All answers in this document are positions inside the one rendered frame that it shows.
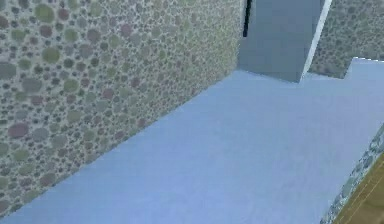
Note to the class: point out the grey room door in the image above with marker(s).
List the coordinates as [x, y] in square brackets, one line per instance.
[280, 36]

